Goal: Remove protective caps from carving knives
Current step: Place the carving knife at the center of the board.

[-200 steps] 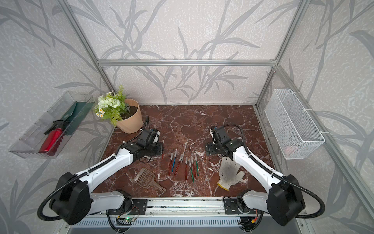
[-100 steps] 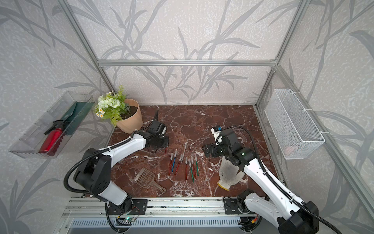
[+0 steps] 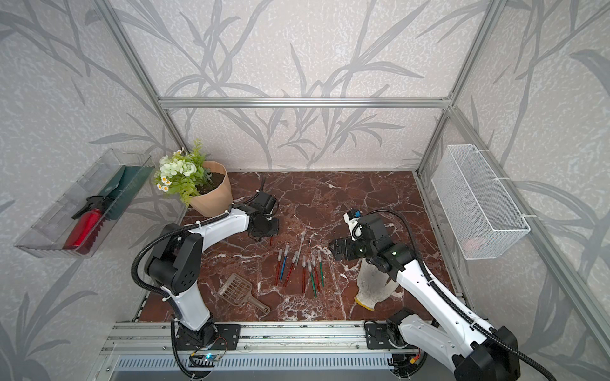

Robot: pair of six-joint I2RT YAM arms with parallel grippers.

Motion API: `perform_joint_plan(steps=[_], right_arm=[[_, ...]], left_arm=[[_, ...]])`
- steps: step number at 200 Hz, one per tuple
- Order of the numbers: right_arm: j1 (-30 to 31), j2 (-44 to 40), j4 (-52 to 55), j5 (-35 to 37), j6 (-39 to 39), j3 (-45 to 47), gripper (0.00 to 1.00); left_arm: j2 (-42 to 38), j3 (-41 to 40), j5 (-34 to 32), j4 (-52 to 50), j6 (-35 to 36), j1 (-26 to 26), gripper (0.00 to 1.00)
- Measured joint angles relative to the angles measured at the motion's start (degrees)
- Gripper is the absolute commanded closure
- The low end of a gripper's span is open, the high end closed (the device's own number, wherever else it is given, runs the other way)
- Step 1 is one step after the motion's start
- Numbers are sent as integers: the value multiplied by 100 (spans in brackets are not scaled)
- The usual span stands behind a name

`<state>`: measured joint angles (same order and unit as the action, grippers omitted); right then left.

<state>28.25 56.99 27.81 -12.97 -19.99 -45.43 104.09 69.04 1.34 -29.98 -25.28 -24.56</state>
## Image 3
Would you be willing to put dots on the green carving knife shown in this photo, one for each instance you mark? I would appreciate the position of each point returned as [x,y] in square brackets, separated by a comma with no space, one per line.
[321,274]
[312,278]

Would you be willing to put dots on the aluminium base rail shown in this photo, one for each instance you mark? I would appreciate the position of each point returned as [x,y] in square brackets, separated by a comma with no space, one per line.
[291,337]

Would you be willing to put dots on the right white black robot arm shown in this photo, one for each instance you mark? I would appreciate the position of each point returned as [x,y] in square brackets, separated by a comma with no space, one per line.
[497,358]

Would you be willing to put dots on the green garden trowel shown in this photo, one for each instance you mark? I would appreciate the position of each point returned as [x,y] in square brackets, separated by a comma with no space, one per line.
[118,193]

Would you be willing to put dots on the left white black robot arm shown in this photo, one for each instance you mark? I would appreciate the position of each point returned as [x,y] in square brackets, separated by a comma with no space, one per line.
[169,265]

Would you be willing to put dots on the artificial white flower plant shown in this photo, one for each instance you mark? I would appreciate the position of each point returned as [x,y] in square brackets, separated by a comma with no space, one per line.
[183,174]

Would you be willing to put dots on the red spray bottle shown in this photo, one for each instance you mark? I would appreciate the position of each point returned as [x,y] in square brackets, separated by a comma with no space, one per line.
[89,223]

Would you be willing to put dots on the clear plastic wall tray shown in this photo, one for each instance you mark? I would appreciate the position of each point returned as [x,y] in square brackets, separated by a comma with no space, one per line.
[46,237]

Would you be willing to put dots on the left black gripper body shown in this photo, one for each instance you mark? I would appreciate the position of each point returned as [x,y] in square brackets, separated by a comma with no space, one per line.
[268,228]

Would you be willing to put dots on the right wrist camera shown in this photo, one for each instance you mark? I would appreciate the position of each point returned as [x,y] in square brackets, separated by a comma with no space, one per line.
[351,218]

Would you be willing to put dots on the white wire mesh basket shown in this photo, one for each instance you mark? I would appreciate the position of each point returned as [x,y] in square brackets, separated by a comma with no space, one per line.
[483,216]

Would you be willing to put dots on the terracotta flower pot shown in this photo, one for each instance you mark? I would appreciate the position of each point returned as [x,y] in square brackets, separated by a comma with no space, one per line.
[218,200]

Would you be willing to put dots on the small circuit board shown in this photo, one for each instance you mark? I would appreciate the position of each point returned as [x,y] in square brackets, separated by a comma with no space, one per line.
[207,360]

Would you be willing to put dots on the silver carving knife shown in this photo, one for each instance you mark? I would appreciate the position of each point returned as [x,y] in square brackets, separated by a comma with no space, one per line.
[298,252]

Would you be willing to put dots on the brown plastic scoop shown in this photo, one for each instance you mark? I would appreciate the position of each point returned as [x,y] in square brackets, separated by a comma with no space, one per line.
[238,292]

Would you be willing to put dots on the white work glove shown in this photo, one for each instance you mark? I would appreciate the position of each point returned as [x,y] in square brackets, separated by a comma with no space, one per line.
[373,286]

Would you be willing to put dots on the green carving knife left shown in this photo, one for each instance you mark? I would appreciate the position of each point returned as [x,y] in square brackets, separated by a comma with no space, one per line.
[312,278]

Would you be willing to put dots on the green carving knife right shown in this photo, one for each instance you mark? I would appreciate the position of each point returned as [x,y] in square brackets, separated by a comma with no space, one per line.
[321,274]

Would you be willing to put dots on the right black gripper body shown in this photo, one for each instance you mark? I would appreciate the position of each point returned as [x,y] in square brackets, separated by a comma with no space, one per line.
[354,249]

